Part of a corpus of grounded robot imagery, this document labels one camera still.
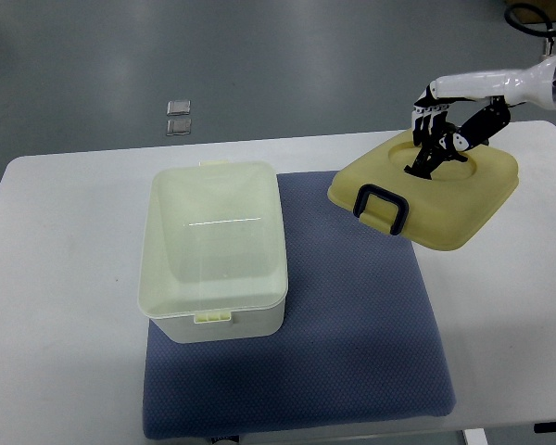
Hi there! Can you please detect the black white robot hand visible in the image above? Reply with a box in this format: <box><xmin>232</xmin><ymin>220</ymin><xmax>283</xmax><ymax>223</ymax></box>
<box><xmin>405</xmin><ymin>56</ymin><xmax>556</xmax><ymax>179</ymax></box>

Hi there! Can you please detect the yellow box lid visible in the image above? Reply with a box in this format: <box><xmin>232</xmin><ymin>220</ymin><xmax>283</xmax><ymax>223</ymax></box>
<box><xmin>328</xmin><ymin>130</ymin><xmax>519</xmax><ymax>251</ymax></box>

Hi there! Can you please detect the brown cardboard box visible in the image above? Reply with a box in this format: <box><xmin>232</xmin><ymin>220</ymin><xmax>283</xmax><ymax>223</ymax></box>
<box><xmin>505</xmin><ymin>0</ymin><xmax>556</xmax><ymax>25</ymax></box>

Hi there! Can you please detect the white storage box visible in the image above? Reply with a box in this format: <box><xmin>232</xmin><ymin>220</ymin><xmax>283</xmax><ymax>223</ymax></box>
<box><xmin>138</xmin><ymin>161</ymin><xmax>288</xmax><ymax>344</ymax></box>

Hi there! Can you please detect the blue padded mat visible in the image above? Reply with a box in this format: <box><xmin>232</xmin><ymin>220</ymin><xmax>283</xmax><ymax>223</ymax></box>
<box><xmin>143</xmin><ymin>172</ymin><xmax>456</xmax><ymax>439</ymax></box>

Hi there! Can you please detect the black cable loop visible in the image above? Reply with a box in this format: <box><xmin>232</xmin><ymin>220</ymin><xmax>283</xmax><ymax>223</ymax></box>
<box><xmin>503</xmin><ymin>2</ymin><xmax>556</xmax><ymax>56</ymax></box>

